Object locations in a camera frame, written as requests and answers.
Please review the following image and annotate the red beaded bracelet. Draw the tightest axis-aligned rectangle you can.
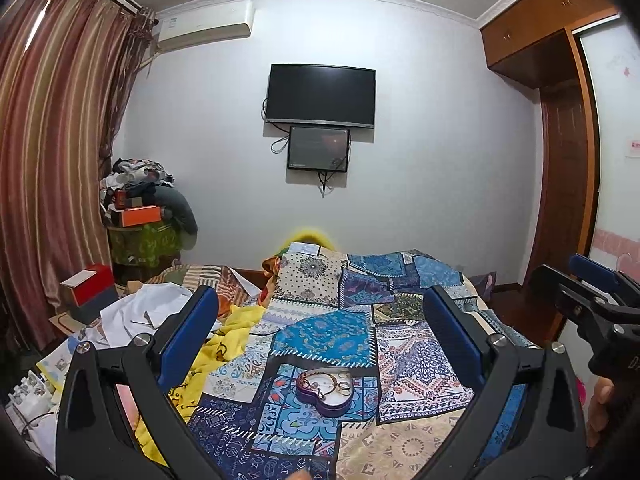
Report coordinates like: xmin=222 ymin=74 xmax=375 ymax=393
xmin=299 ymin=368 xmax=352 ymax=401

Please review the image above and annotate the purple heart-shaped tin box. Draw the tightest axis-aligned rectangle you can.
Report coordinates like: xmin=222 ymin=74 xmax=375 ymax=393
xmin=295 ymin=367 xmax=355 ymax=418

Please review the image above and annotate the right hand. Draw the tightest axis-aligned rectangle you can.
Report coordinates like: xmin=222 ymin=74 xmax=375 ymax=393
xmin=586 ymin=377 xmax=614 ymax=448

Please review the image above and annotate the white crumpled cloth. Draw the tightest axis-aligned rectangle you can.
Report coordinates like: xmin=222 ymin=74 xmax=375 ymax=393
xmin=76 ymin=283 xmax=193 ymax=349

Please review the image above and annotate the red white box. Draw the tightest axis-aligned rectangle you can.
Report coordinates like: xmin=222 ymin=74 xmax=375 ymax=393
xmin=60 ymin=263 xmax=114 ymax=307

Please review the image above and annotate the yellow cloth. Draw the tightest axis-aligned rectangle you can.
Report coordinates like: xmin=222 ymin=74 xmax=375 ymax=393
xmin=134 ymin=303 xmax=266 ymax=466

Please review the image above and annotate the striped brown pillow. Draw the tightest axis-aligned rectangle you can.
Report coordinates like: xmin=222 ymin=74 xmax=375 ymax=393
xmin=146 ymin=264 xmax=268 ymax=318

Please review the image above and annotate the green patterned cloth pile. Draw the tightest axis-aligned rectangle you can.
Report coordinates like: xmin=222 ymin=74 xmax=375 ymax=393
xmin=107 ymin=222 xmax=182 ymax=269

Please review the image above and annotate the patchwork blue bedspread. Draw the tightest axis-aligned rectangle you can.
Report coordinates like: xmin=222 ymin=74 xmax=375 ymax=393
xmin=134 ymin=242 xmax=542 ymax=480

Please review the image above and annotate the orange box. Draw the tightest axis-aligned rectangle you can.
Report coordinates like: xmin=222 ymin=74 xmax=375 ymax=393
xmin=111 ymin=206 xmax=162 ymax=228

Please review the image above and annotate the grey cushion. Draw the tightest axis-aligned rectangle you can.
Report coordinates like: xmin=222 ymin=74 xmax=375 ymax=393
xmin=154 ymin=185 xmax=198 ymax=250

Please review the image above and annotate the wooden wardrobe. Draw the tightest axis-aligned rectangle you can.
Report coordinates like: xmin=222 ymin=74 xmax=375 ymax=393
xmin=479 ymin=0 xmax=622 ymax=331

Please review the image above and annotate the red striped curtain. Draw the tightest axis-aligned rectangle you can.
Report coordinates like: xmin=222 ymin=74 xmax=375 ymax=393
xmin=1 ymin=0 xmax=154 ymax=348

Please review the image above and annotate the white air conditioner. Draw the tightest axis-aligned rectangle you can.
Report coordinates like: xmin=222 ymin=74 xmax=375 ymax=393
xmin=157 ymin=0 xmax=255 ymax=53

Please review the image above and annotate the small black wall monitor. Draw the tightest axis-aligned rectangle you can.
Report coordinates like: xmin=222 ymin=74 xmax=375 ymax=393
xmin=288 ymin=125 xmax=350 ymax=172

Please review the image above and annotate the black wall television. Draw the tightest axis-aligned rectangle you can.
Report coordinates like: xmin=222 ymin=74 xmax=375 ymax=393
xmin=264 ymin=64 xmax=376 ymax=129

